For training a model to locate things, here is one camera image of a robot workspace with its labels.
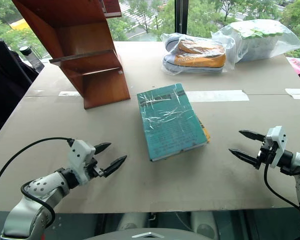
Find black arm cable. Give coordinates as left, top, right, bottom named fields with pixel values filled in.
left=0, top=136, right=75, bottom=235
left=263, top=159, right=300, bottom=210

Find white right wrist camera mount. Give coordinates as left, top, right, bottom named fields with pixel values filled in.
left=264, top=125, right=288, bottom=169

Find orange canvas sneaker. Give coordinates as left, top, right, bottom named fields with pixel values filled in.
left=162, top=52, right=227, bottom=74
left=164, top=37, right=226, bottom=55

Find pink printed paper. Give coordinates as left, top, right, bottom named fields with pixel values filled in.
left=286, top=56, right=300, bottom=76

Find black window frame post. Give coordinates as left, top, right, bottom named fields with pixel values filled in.
left=174, top=0, right=189, bottom=41

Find brown wooden bookshelf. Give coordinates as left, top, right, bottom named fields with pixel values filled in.
left=11, top=0, right=131, bottom=110

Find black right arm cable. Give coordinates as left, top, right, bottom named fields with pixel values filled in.
left=263, top=159, right=300, bottom=210

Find short white tape strip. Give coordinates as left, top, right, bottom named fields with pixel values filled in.
left=284, top=88, right=300, bottom=100
left=58, top=90, right=81, bottom=97

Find grey rounded shape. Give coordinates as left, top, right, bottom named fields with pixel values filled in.
left=189, top=211, right=222, bottom=238
left=117, top=212, right=151, bottom=231

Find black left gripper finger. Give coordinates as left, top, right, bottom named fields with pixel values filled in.
left=102, top=154, right=128, bottom=178
left=93, top=142, right=113, bottom=156

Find long white tape strip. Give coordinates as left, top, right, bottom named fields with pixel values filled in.
left=184, top=89, right=250, bottom=103

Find white green packaged goods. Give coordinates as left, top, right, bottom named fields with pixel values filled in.
left=236, top=21, right=286, bottom=61

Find teal plastic-wrapped book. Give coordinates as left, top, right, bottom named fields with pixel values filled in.
left=136, top=83, right=209, bottom=163

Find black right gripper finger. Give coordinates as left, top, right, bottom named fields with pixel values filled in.
left=238, top=129, right=266, bottom=143
left=228, top=148, right=259, bottom=167

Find clear plastic shoe bag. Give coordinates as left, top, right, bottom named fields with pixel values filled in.
left=160, top=32, right=236, bottom=75

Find bagged white-green item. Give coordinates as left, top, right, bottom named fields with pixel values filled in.
left=211, top=18, right=300, bottom=64

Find clear bottle with black cap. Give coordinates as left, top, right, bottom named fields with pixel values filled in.
left=19, top=45, right=45, bottom=74

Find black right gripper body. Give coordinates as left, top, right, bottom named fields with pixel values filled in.
left=255, top=136, right=278, bottom=171

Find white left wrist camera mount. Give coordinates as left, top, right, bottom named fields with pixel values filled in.
left=67, top=139, right=97, bottom=186

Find silver robot torso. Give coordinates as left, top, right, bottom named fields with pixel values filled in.
left=84, top=227, right=216, bottom=240

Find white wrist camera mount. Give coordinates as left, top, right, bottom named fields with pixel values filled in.
left=67, top=139, right=97, bottom=186
left=264, top=125, right=288, bottom=169

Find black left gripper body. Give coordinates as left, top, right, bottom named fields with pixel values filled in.
left=86, top=159, right=106, bottom=180

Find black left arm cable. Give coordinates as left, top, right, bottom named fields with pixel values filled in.
left=0, top=136, right=75, bottom=235

